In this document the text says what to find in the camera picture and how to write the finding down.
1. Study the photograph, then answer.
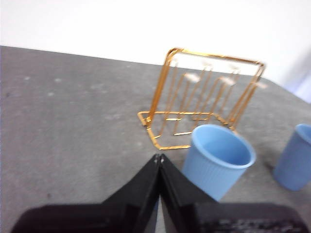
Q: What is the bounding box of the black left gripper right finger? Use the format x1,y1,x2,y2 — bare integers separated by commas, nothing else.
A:
159,153,310,233

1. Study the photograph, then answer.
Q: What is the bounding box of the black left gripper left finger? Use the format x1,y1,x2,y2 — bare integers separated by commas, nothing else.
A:
11,153,161,233

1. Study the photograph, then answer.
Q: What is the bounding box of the blue ribbed plastic cup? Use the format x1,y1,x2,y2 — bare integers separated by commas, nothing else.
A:
181,124,257,202
272,123,311,192

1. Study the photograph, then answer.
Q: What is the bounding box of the gold wire cup rack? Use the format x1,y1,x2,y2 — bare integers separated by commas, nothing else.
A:
137,47,268,151

